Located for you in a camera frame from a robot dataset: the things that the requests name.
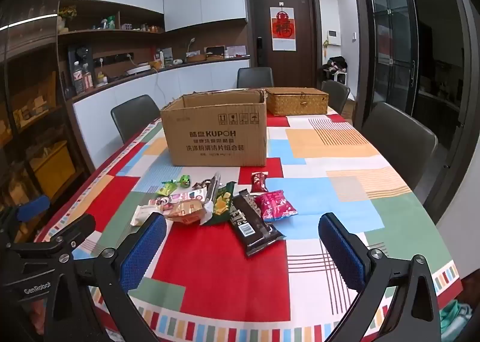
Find black framed glass sliding door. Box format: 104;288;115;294
362;0;419;129

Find beige snack packet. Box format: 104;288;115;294
130;204;166;227

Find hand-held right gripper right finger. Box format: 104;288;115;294
318;212;441;342

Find red and white wall calendar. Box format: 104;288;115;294
271;7;297;51

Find dark brown door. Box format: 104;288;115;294
245;0;321;78

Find large black snack packet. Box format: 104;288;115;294
229;189;286;258

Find black socket rail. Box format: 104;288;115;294
94;52;134;65

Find pile of dark clothes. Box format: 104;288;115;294
322;56;347;73

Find clear water bottle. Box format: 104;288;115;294
73;62;85;95

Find green chips packet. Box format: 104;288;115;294
200;181;237;225

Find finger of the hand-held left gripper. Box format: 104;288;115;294
11;195;51;222
34;213;96;253

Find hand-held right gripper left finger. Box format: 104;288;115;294
45;210;167;342

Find white and pink snack packet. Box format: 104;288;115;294
149;191;209;207

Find teal cloth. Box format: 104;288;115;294
440;301;473;342

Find brown cardboard box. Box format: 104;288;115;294
160;89;268;167

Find yellow box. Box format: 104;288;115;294
28;141;77;192

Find golden brown snack packet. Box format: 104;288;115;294
163;199;209;225

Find woven wicker basket with lid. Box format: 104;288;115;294
264;87;329;117

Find colourful patchwork tablecloth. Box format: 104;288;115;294
34;102;460;342

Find white lower cabinets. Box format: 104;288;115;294
73;59;250;174

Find black wall water dispenser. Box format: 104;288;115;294
67;45;94;97

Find dark grey dining chair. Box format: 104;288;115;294
361;102;439;211
237;67;275;89
110;94;161;144
322;80;351;114

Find red candy packet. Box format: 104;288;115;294
250;171;269;193

